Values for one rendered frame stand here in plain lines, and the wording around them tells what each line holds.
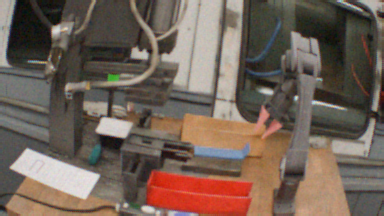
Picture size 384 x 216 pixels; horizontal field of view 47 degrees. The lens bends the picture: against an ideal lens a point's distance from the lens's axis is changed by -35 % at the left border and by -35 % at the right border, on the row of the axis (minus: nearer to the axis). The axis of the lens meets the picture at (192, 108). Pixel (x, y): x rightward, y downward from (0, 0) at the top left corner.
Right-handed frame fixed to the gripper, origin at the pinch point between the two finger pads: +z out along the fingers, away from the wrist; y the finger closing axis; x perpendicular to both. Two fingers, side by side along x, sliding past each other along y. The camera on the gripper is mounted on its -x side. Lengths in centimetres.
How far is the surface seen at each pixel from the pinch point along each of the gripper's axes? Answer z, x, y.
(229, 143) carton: 8.7, -4.8, 4.4
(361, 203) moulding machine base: 1, -32, -84
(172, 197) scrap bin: 15.5, 43.1, 16.2
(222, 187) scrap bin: 9.8, 32.1, 6.0
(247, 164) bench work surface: 8.9, 2.3, -2.7
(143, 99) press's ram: 4.6, 27.3, 33.2
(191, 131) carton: 12.4, -5.3, 15.0
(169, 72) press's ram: -2.7, 21.1, 31.7
